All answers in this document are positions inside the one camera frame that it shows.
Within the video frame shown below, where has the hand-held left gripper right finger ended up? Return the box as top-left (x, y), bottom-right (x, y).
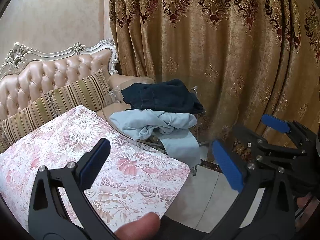
top-left (207, 140), bottom-right (298, 240)

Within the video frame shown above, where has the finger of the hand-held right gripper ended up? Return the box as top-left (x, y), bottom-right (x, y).
top-left (261, 114), bottom-right (319, 153)
top-left (232, 124), bottom-right (304, 169)

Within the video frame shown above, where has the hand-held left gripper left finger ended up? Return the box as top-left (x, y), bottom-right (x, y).
top-left (28, 138), bottom-right (117, 240)

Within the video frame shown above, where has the navy sweater with yellow print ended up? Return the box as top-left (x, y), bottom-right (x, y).
top-left (121, 79), bottom-right (204, 114)

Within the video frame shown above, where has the person's left hand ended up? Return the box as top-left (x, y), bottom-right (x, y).
top-left (115, 212), bottom-right (160, 240)

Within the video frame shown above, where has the pink floral blanket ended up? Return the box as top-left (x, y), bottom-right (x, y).
top-left (0, 105), bottom-right (190, 233)

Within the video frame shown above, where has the round glass table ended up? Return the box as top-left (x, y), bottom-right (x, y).
top-left (102, 85), bottom-right (239, 178)

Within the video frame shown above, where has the light blue garment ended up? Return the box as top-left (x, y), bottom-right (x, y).
top-left (109, 109), bottom-right (202, 168)

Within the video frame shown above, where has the striped gold cushion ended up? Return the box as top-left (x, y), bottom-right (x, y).
top-left (45, 70), bottom-right (112, 120)
top-left (0, 94), bottom-right (60, 153)

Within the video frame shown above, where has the person's dark clothing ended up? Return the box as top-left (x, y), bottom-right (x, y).
top-left (159, 215), bottom-right (213, 240)

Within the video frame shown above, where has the pink tufted headboard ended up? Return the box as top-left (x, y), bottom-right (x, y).
top-left (0, 39), bottom-right (155, 155)

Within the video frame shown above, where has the gold patterned curtain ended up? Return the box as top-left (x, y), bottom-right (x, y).
top-left (109, 0), bottom-right (320, 173)

